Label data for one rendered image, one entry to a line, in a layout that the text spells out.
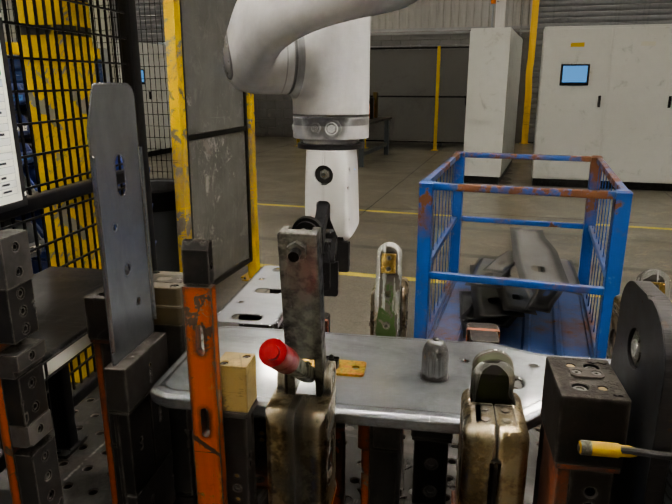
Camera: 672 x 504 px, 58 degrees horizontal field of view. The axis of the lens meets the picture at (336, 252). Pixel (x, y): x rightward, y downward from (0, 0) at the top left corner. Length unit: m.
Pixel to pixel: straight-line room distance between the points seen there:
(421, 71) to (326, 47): 11.96
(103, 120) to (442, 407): 0.50
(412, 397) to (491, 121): 7.83
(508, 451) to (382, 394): 0.22
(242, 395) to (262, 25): 0.36
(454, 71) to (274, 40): 11.97
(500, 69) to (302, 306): 7.94
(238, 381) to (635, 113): 8.13
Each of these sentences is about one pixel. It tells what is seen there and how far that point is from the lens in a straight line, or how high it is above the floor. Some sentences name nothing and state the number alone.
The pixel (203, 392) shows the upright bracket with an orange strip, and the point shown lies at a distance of 0.63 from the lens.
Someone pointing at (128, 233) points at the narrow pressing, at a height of 1.15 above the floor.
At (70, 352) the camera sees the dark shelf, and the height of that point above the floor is 1.02.
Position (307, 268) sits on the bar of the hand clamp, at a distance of 0.54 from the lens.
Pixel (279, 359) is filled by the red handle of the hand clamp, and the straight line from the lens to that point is 0.47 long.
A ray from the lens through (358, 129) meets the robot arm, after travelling 0.66.
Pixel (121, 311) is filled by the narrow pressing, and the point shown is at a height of 1.06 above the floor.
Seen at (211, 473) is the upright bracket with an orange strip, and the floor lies 0.95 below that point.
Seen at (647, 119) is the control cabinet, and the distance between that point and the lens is 8.62.
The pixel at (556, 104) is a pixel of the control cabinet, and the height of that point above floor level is 1.06.
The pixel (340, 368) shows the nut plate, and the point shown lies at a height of 1.00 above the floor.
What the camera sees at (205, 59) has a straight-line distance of 3.59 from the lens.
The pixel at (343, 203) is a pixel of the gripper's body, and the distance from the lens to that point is 0.65.
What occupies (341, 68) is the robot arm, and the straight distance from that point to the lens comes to 0.65.
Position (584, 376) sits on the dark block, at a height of 1.12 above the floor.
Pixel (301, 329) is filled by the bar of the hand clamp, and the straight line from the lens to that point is 0.57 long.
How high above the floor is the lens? 1.34
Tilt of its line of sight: 16 degrees down
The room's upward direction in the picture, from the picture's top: straight up
